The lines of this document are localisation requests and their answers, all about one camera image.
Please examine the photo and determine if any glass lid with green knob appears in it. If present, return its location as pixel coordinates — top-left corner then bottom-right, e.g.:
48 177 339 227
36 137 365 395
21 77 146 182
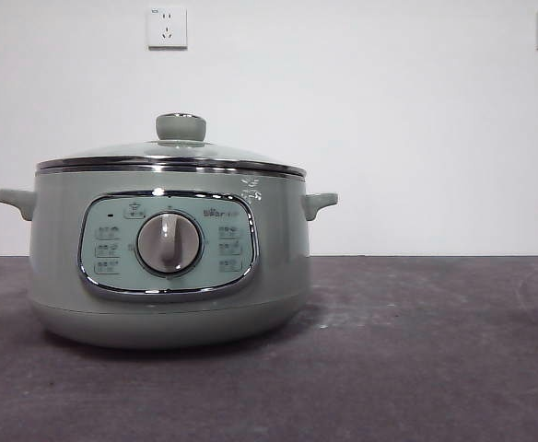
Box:
36 111 307 180

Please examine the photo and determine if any pale green electric cooking pot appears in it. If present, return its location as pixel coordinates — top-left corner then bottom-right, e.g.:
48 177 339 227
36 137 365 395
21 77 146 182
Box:
0 166 339 350

